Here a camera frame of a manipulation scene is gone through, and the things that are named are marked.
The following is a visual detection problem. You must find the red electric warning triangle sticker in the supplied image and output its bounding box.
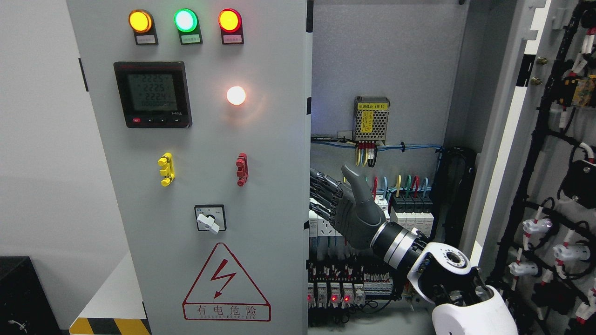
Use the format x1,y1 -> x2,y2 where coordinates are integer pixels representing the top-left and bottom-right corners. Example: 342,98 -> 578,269
182,242 -> 271,322

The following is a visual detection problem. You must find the black right cable harness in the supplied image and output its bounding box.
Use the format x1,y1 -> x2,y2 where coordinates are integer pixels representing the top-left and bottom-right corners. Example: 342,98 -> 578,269
431,147 -> 501,289

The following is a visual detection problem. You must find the grey cabinet door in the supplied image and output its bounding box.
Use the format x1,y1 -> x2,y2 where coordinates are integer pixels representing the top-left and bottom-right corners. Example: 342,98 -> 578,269
446,0 -> 595,335
67,0 -> 312,335

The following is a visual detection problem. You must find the white socket breaker row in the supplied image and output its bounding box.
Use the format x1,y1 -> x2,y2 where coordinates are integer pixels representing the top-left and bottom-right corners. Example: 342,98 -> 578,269
309,195 -> 390,237

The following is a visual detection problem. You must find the red indicator light left door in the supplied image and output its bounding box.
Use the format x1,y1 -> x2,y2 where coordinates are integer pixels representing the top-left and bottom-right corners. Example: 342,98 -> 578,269
218,8 -> 244,45

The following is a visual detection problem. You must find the grey cabinet body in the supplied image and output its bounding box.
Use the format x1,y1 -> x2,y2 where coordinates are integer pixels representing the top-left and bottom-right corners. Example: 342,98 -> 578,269
307,0 -> 527,335

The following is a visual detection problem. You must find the green indicator light left door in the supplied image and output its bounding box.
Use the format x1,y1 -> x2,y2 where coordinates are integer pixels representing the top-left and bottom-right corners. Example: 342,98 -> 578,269
173,8 -> 203,45

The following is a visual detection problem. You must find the black box at left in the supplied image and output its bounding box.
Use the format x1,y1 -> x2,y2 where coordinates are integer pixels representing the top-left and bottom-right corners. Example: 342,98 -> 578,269
0,256 -> 61,335

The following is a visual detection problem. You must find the yellow indicator light left door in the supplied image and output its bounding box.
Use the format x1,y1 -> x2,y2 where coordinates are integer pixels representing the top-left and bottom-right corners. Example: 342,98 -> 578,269
128,9 -> 158,45

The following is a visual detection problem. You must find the lower relay terminal row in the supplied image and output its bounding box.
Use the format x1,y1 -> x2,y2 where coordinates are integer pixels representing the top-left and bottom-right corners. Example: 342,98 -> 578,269
305,256 -> 404,309

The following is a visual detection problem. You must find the perforated metal power supply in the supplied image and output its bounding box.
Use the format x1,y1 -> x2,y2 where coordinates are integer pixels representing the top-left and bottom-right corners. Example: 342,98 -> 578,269
353,97 -> 390,142

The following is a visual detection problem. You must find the black digital power meter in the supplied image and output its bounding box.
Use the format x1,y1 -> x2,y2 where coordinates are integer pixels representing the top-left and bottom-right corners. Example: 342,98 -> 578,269
113,61 -> 192,128

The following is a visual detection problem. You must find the yellow terminal connector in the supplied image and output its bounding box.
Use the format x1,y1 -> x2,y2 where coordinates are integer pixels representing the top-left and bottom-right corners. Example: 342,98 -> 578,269
157,152 -> 176,187

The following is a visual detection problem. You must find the red terminal connector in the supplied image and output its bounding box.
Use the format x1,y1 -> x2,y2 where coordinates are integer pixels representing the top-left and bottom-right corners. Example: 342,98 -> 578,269
236,153 -> 249,187

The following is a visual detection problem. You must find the black surge protector block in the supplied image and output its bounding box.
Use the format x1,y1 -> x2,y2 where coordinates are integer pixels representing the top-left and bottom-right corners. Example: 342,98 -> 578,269
390,195 -> 434,237

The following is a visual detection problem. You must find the white glowing indicator light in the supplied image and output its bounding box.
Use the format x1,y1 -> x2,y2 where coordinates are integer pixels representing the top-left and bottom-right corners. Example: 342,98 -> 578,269
226,86 -> 247,106

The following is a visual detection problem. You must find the grey robotic right hand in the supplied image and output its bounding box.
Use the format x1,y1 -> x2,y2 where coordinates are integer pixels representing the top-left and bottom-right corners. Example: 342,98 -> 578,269
309,165 -> 398,252

